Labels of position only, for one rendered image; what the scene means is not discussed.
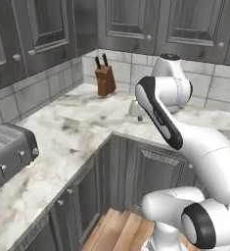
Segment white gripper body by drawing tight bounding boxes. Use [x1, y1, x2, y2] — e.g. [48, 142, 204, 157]
[128, 99, 147, 119]

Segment brown wooden knife block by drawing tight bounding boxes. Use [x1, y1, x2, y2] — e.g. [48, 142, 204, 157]
[94, 65, 117, 98]

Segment grey base cupboard door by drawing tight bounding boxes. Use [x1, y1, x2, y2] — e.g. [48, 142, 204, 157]
[20, 195, 80, 251]
[70, 158, 104, 247]
[131, 143, 191, 215]

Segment grey toaster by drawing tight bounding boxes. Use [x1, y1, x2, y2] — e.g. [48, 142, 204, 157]
[0, 122, 41, 197]

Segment black handled knife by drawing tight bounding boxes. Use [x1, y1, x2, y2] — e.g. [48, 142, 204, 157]
[94, 55, 102, 71]
[101, 52, 110, 68]

